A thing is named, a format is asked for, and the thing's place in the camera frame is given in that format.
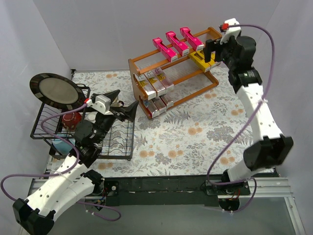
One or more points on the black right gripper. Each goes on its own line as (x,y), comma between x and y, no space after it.
(218,50)

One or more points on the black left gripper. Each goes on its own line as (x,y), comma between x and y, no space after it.
(117,112)

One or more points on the yellow Be You toothpaste box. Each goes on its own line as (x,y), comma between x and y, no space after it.
(197,58)

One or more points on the pink Be You toothpaste box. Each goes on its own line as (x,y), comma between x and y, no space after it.
(193,41)

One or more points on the silver gold R&O box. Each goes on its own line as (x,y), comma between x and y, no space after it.
(146,86)

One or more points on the small pink toothpaste box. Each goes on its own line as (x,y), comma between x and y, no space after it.
(167,52)

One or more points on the white gold R&O box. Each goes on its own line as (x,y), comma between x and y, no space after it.
(155,82)

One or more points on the silver R&O Ice Mint box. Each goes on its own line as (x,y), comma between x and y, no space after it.
(167,101)

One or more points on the silver red R&O box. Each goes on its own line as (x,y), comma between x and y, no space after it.
(160,105)

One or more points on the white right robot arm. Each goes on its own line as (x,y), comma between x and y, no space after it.
(270,147)

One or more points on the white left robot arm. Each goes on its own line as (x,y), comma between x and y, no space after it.
(74,179)

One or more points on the wooden three-tier shelf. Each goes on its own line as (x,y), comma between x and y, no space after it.
(188,79)

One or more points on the cream ceramic mug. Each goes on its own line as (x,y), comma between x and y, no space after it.
(119,103)

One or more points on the orange gold toothpaste box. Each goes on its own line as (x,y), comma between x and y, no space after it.
(164,79)

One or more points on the red ceramic cup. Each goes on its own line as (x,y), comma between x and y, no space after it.
(70,121)

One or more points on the dark rimmed ceramic plate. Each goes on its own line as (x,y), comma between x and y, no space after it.
(57,91)

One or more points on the blue cup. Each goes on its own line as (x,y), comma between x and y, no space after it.
(61,146)

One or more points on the floral patterned table mat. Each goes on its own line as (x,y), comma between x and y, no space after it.
(192,138)

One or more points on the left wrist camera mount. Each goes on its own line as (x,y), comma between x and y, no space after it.
(100,103)

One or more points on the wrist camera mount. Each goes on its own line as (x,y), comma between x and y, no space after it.
(230,28)
(100,103)

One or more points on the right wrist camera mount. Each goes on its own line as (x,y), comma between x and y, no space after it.
(230,28)

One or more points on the black wire dish rack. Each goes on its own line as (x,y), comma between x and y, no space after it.
(118,143)

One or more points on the aluminium frame rail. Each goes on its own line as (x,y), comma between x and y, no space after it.
(192,190)

